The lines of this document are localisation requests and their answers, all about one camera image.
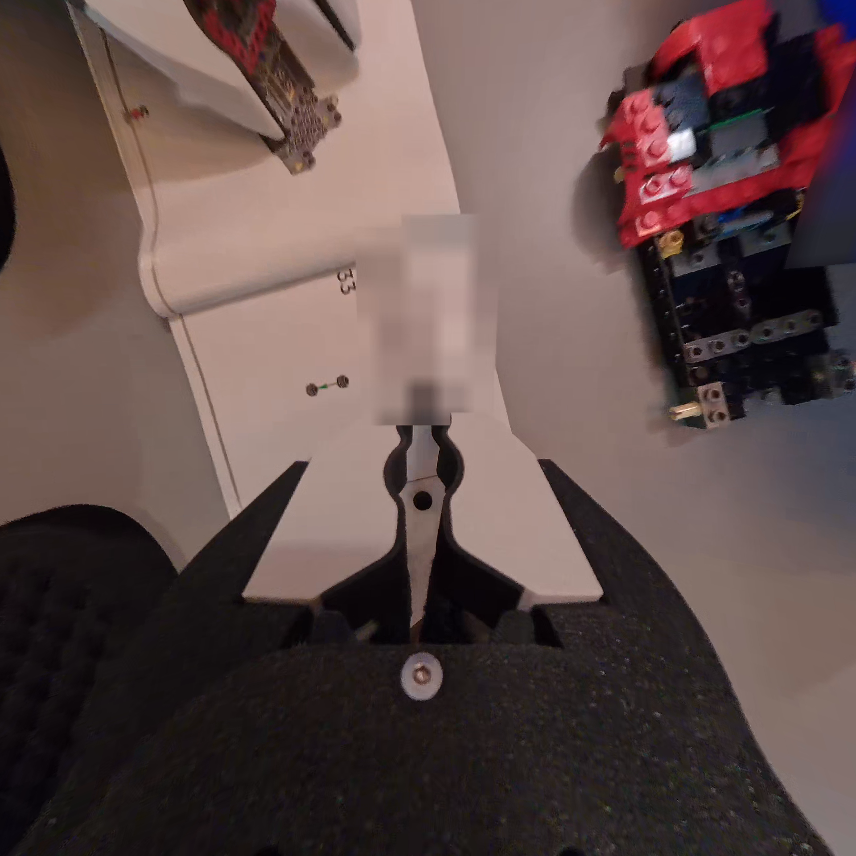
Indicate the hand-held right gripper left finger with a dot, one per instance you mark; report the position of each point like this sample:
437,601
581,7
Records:
327,528

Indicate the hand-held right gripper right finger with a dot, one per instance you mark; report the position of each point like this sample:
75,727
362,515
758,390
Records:
521,528

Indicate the small round black lego piece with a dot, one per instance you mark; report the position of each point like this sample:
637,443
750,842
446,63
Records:
422,499

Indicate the red and black lego car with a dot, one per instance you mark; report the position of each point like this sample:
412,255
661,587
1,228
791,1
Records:
722,301

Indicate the lego instruction booklet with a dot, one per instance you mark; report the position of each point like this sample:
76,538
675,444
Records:
267,321

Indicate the black rounded object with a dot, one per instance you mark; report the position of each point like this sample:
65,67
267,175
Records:
5,207
67,635

